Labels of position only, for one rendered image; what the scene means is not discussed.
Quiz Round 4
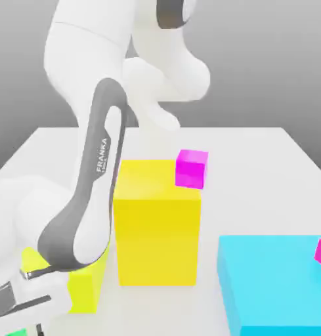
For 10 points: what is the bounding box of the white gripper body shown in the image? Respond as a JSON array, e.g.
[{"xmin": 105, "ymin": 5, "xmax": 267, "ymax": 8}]
[{"xmin": 0, "ymin": 293, "xmax": 74, "ymax": 336}]

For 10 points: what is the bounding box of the small green cube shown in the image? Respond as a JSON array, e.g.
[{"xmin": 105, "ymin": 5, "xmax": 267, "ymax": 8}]
[{"xmin": 4, "ymin": 327, "xmax": 28, "ymax": 336}]

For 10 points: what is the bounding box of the large lime box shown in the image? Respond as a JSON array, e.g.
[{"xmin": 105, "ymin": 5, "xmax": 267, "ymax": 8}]
[{"xmin": 19, "ymin": 241, "xmax": 112, "ymax": 315}]

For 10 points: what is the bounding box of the large yellow box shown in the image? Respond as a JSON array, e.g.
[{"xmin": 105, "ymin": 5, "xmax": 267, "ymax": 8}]
[{"xmin": 112, "ymin": 159, "xmax": 202, "ymax": 287}]

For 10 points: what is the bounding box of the large cyan box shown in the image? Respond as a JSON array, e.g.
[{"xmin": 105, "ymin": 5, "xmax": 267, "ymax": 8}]
[{"xmin": 217, "ymin": 234, "xmax": 321, "ymax": 336}]

